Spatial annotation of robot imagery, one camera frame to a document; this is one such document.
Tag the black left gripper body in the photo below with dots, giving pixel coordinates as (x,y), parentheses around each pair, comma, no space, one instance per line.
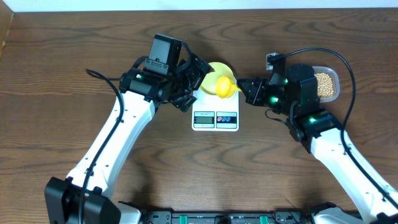
(187,79)

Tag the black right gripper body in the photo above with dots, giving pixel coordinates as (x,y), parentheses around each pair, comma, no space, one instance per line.
(266,96)

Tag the yellow plastic bowl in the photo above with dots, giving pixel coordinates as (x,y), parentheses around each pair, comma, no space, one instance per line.
(208,85)

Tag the yellow measuring scoop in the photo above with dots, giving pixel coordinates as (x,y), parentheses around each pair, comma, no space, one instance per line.
(226,87)

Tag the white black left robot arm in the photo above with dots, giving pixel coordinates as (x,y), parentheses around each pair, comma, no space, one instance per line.
(84,196)

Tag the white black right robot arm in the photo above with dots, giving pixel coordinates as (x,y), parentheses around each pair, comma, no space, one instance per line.
(294,92)

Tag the white digital kitchen scale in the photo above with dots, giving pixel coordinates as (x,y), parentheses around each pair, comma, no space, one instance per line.
(212,113)

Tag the clear plastic soybean container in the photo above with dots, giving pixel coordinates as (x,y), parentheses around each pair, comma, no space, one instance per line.
(328,84)

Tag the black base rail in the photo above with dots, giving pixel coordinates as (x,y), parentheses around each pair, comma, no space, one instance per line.
(167,217)

